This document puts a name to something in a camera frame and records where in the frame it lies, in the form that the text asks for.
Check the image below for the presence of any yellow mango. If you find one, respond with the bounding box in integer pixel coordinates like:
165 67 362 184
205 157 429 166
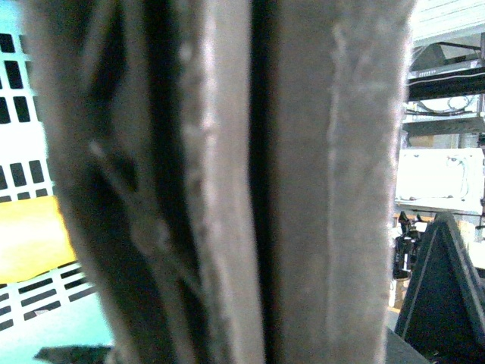
1 196 77 284

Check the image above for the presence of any light blue plastic basket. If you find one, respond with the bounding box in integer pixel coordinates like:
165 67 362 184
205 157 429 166
1 1 113 363

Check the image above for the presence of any white box on shelf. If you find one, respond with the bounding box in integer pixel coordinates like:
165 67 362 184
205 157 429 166
395 148 484 215

